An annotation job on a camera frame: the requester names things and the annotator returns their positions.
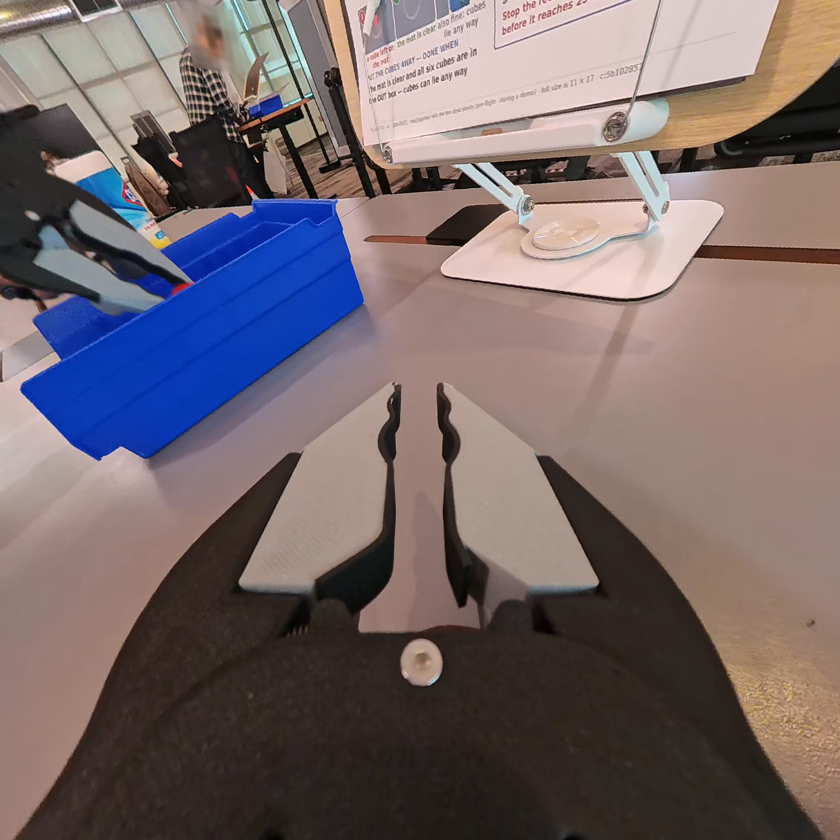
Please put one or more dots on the grey partition panel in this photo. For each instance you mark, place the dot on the grey partition panel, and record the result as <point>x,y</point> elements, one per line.
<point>312,59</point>

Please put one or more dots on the silver ventilation duct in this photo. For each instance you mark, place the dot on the silver ventilation duct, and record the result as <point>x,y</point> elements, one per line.
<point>46,13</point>

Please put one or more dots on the black monitor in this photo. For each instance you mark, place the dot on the black monitor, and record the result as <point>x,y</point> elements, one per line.
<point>72,131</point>

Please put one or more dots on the black standing desk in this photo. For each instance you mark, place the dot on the black standing desk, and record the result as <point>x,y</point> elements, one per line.
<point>282,115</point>

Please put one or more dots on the instruction sheet on stand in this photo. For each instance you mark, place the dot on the instruction sheet on stand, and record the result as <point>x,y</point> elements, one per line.
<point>774,79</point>

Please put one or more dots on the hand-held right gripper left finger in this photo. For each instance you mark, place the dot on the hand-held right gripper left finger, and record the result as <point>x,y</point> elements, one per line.
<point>321,512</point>

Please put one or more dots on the blue plastic bin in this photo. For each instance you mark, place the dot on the blue plastic bin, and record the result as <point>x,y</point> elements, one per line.
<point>229,341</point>

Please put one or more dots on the blue white wipes canister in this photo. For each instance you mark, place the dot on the blue white wipes canister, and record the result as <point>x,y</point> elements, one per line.
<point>131,197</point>

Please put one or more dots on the white metal stand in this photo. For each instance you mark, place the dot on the white metal stand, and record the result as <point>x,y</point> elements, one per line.
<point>623,262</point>

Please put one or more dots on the grey desk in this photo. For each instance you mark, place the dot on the grey desk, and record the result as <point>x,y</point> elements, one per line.
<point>590,407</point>

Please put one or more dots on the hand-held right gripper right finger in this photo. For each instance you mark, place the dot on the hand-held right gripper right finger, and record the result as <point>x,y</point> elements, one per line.
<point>518,518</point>

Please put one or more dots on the black office chair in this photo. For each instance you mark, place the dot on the black office chair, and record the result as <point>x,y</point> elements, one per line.
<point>787,124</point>
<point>207,164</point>

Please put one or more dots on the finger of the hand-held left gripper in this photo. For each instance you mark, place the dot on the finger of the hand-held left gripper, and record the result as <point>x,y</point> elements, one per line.
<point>124,239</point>
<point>85,279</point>

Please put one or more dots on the printed instruction sheet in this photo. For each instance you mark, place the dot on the printed instruction sheet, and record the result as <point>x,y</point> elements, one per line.
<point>558,59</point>

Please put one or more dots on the small blue bin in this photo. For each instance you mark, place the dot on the small blue bin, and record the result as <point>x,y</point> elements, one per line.
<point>270,103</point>

